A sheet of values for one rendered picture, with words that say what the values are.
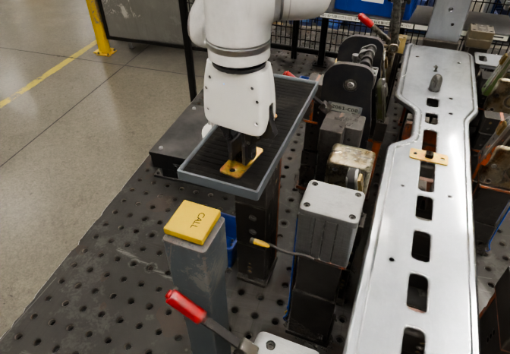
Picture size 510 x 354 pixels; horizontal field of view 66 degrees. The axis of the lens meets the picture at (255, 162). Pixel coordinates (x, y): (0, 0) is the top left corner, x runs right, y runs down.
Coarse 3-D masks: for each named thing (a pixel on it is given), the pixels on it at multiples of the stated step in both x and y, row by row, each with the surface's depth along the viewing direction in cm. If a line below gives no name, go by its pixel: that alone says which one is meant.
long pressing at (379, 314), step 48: (432, 48) 138; (432, 96) 112; (384, 192) 82; (432, 192) 82; (384, 240) 72; (432, 240) 72; (384, 288) 65; (432, 288) 65; (384, 336) 58; (432, 336) 58
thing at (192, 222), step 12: (192, 204) 57; (180, 216) 55; (192, 216) 55; (204, 216) 55; (216, 216) 56; (168, 228) 54; (180, 228) 54; (192, 228) 54; (204, 228) 54; (192, 240) 53; (204, 240) 53
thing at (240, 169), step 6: (258, 150) 66; (240, 156) 64; (258, 156) 66; (228, 162) 64; (234, 162) 64; (240, 162) 64; (252, 162) 64; (222, 168) 63; (228, 168) 63; (234, 168) 63; (240, 168) 63; (246, 168) 63; (228, 174) 62; (234, 174) 62; (240, 174) 62
